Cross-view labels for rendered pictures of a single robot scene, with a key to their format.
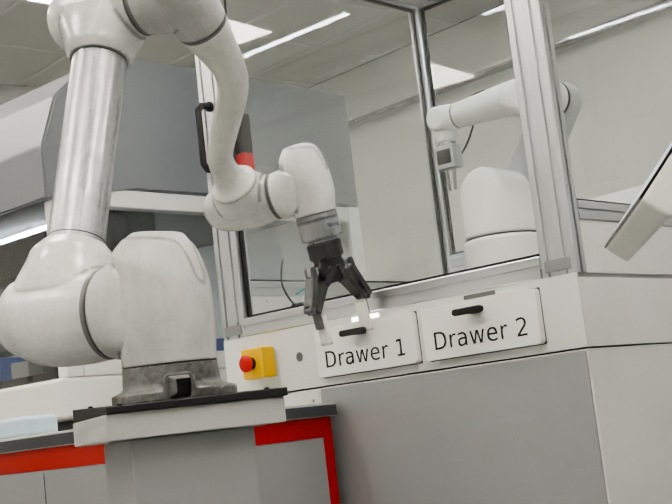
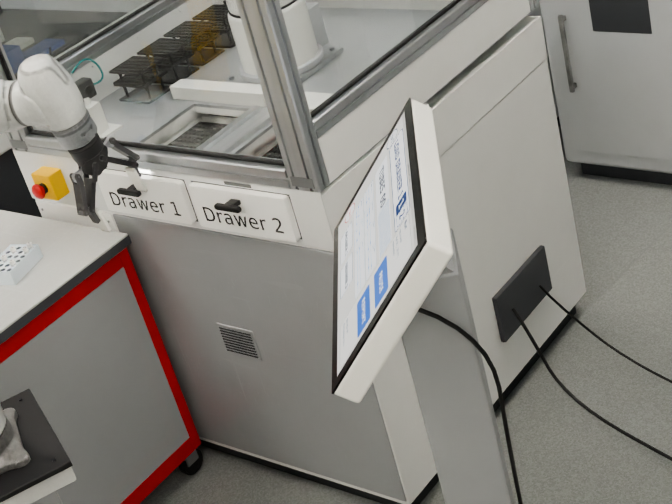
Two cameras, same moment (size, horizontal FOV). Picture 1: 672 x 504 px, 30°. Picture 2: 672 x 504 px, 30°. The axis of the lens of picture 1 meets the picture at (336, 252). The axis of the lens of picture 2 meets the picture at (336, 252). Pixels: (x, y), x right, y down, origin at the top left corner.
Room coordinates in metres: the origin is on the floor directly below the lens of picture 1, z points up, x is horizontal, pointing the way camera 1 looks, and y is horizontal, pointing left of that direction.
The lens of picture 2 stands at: (0.09, -0.56, 2.11)
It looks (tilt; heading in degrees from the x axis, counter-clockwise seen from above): 30 degrees down; 2
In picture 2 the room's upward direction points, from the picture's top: 16 degrees counter-clockwise
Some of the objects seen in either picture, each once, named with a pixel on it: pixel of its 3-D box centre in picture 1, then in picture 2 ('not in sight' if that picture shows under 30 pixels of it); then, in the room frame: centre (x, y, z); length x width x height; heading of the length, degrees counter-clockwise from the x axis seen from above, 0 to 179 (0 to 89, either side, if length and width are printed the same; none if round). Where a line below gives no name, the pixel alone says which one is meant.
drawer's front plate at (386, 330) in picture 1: (365, 345); (144, 195); (2.77, -0.04, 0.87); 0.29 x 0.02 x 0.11; 48
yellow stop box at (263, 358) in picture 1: (257, 363); (49, 184); (2.98, 0.21, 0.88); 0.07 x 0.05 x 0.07; 48
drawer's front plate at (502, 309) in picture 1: (480, 325); (242, 211); (2.56, -0.28, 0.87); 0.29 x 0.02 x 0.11; 48
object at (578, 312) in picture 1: (507, 338); (281, 103); (3.10, -0.40, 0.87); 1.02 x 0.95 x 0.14; 48
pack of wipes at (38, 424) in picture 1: (20, 427); not in sight; (2.77, 0.73, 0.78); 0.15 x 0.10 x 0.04; 51
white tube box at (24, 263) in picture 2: not in sight; (13, 264); (2.78, 0.32, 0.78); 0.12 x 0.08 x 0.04; 153
